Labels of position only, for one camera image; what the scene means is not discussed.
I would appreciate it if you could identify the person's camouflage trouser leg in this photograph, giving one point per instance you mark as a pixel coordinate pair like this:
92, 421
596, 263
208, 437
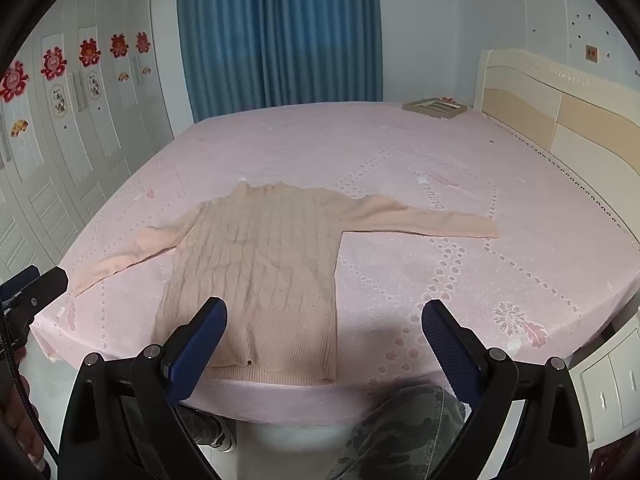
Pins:
400, 435

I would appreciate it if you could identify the oval wardrobe sticker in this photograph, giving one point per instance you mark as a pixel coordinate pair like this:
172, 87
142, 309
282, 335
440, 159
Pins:
59, 102
93, 85

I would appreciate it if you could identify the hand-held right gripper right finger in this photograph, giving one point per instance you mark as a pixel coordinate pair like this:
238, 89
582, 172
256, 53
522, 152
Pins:
450, 355

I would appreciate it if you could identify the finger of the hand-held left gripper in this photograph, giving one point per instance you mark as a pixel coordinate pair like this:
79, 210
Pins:
17, 282
47, 287

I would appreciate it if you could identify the blue curtain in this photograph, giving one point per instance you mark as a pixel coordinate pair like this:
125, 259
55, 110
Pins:
280, 35

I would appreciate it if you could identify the white nightstand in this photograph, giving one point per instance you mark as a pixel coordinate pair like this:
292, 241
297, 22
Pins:
610, 385

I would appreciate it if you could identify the person's left hand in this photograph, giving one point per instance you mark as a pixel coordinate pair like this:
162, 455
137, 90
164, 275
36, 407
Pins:
20, 440

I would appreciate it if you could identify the white wardrobe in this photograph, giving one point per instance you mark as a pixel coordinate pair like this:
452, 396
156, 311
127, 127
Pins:
75, 170

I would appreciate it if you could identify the person's shoe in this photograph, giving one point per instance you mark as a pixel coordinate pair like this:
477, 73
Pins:
220, 441

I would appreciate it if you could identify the cream bed headboard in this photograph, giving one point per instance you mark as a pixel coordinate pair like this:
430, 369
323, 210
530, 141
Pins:
560, 115

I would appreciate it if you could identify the beige knit sweater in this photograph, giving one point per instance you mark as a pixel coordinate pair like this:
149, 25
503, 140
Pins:
260, 260

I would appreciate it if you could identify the pink bed sheet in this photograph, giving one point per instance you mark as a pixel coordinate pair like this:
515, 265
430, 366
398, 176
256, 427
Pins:
450, 285

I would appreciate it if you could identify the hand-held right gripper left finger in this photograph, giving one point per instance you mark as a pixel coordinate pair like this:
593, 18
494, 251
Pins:
200, 345

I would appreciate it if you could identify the orange wall socket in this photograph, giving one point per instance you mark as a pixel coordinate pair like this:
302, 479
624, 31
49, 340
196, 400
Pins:
592, 53

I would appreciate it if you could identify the red paper decoration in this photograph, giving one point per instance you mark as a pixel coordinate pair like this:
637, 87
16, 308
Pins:
142, 42
53, 63
118, 46
89, 53
12, 81

